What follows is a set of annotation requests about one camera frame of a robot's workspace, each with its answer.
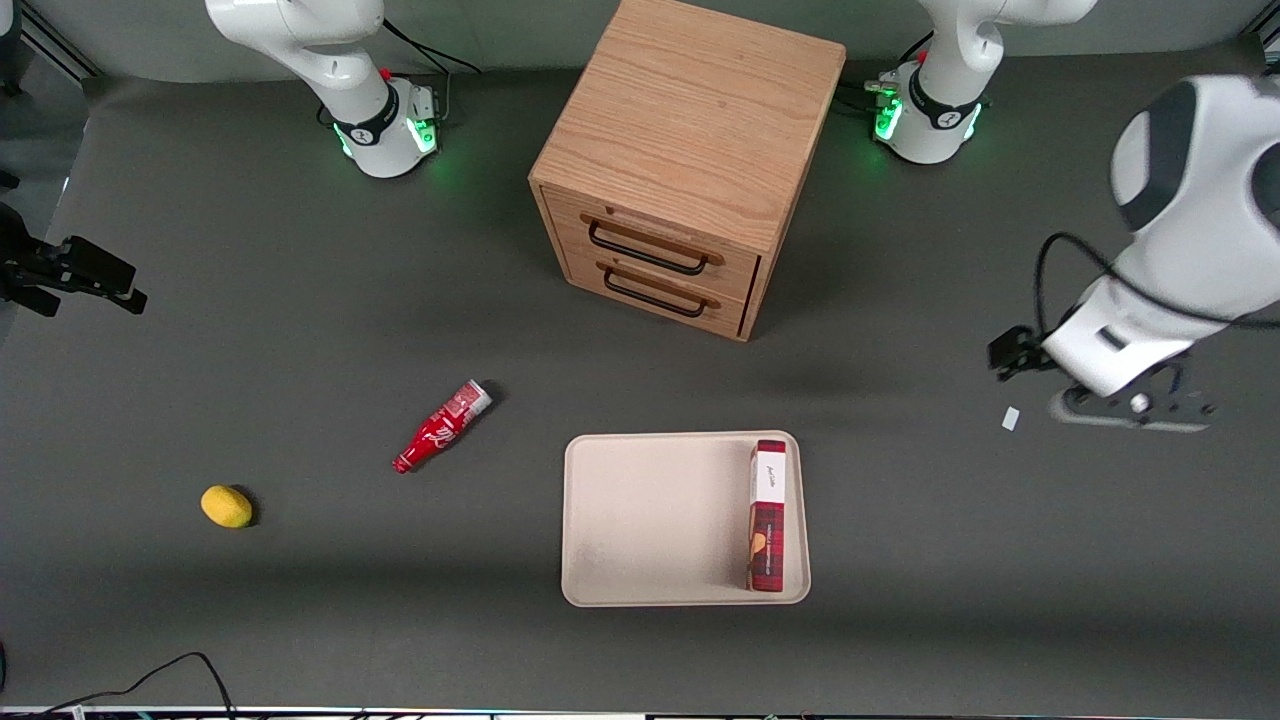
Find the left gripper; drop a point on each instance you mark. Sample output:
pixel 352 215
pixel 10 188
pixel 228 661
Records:
pixel 1017 353

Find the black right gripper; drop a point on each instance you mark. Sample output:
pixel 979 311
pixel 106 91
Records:
pixel 30 266

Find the red plaid cookie box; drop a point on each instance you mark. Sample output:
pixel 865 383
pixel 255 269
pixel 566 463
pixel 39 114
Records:
pixel 767 540

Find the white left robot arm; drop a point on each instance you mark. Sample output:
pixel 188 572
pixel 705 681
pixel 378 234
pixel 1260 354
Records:
pixel 1210 200

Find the white rectangular tray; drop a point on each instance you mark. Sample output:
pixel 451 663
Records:
pixel 660 520

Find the small white tag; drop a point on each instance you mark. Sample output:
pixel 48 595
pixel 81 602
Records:
pixel 1011 418

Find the yellow lemon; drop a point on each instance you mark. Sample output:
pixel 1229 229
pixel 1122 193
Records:
pixel 226 506

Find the red cola bottle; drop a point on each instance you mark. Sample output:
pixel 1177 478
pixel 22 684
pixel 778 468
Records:
pixel 440 428

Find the wooden drawer cabinet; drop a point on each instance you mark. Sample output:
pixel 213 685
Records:
pixel 690 110

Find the aluminium frame rail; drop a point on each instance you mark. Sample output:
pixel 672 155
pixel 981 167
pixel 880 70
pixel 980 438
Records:
pixel 60 45

